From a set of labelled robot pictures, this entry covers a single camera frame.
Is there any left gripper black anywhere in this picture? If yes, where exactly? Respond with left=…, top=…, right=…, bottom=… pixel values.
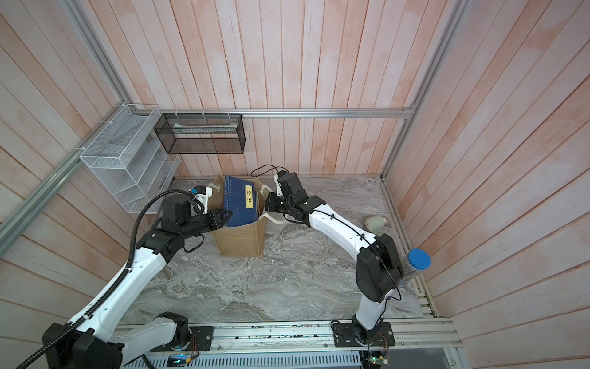
left=180, top=208, right=234, bottom=239

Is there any small blue book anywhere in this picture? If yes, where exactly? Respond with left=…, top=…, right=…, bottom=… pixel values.
left=224, top=175, right=258, bottom=228

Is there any brown canvas tote bag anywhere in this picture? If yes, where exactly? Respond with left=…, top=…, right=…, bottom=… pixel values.
left=208, top=175, right=282, bottom=258

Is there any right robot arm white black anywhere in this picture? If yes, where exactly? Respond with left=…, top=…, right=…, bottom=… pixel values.
left=265, top=171, right=404, bottom=344

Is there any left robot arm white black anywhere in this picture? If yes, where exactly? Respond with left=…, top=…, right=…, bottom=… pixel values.
left=20, top=189, right=232, bottom=368

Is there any white tape roll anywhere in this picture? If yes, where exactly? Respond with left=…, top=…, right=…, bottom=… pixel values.
left=364, top=215, right=388, bottom=235

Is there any clear tube blue cap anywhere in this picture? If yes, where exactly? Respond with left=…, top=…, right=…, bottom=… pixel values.
left=397, top=248, right=432, bottom=288

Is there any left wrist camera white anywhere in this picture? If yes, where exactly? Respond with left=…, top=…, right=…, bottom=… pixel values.
left=191, top=184, right=212, bottom=214

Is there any black mesh wall basket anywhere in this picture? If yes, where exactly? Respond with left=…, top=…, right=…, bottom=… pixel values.
left=155, top=112, right=246, bottom=155

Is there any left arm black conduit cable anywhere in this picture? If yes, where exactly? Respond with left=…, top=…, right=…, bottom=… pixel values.
left=15, top=188, right=197, bottom=369

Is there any white wire mesh shelf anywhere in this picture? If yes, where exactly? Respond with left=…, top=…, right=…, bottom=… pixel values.
left=80, top=104, right=181, bottom=214

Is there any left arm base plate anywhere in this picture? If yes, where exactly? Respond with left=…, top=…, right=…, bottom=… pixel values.
left=184, top=326, right=214, bottom=355

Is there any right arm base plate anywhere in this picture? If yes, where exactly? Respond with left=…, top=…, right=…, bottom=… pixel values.
left=330, top=321, right=396, bottom=348

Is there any aluminium frame bar back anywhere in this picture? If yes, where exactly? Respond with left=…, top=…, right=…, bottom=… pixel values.
left=158, top=108, right=414, bottom=119

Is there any aluminium rail front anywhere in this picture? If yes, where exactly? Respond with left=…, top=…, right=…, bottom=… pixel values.
left=82, top=317, right=464, bottom=358

